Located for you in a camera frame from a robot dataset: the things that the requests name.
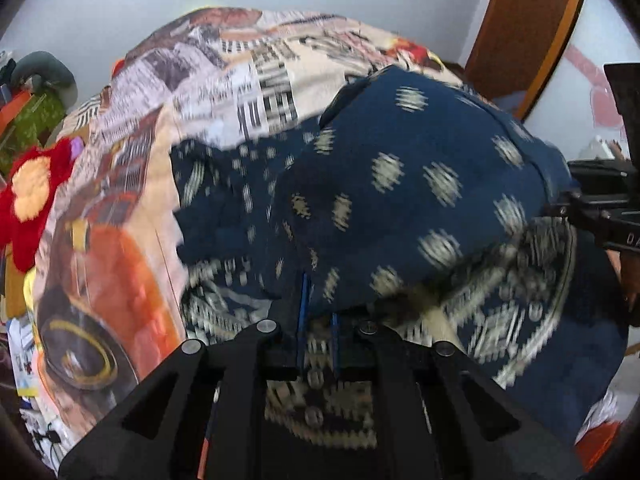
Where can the navy patterned hooded jacket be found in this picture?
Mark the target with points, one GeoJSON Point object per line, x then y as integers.
{"type": "Point", "coordinates": [400, 185]}

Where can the wooden wardrobe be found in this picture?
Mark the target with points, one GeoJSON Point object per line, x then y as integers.
{"type": "Point", "coordinates": [525, 25]}

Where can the grey bolster pillow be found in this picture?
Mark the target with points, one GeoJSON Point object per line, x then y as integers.
{"type": "Point", "coordinates": [45, 67]}

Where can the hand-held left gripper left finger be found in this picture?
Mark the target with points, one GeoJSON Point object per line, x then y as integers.
{"type": "Point", "coordinates": [301, 310]}

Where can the pile of papers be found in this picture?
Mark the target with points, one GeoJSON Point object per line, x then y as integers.
{"type": "Point", "coordinates": [22, 350]}

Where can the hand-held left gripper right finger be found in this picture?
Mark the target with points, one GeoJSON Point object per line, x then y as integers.
{"type": "Point", "coordinates": [335, 345]}

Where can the orange box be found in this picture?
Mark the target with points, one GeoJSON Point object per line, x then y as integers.
{"type": "Point", "coordinates": [12, 110]}

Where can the red plush toy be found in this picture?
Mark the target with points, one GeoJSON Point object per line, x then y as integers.
{"type": "Point", "coordinates": [30, 195]}

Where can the green patterned box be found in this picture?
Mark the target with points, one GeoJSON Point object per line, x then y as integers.
{"type": "Point", "coordinates": [30, 120]}

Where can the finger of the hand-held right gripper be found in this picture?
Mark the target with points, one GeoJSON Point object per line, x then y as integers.
{"type": "Point", "coordinates": [600, 172]}
{"type": "Point", "coordinates": [625, 95]}

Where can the printed blanket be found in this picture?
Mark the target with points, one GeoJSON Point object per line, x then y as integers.
{"type": "Point", "coordinates": [225, 85]}

